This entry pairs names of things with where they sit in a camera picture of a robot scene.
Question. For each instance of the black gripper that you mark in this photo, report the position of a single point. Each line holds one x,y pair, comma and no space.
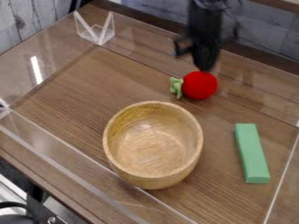
212,26

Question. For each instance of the clear acrylic tray walls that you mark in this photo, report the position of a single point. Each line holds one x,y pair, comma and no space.
63,87

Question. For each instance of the black camera mount with cable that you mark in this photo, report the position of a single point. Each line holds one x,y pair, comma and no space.
36,213

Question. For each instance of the red felt fruit green leaves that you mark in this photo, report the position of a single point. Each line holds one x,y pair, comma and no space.
196,85

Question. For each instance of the green rectangular block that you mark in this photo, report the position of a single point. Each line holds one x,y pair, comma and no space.
252,158

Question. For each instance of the wooden bowl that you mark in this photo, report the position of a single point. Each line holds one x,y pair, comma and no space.
152,142

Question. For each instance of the clear acrylic corner bracket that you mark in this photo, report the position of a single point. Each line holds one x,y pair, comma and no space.
96,34

